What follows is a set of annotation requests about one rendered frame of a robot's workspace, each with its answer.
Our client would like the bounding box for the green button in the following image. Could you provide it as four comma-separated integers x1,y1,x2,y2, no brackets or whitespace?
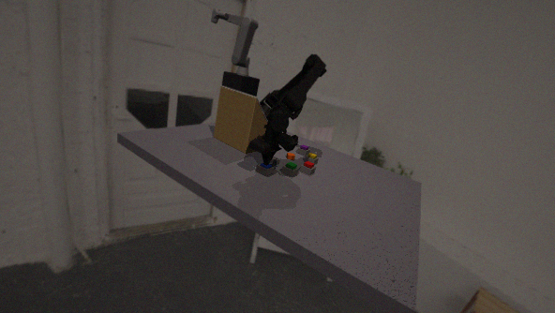
281,162,299,177

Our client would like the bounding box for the yellow button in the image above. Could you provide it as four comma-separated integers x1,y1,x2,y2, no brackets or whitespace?
304,153,319,164

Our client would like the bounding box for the purple button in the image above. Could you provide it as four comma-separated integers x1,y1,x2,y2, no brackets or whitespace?
297,145,310,156

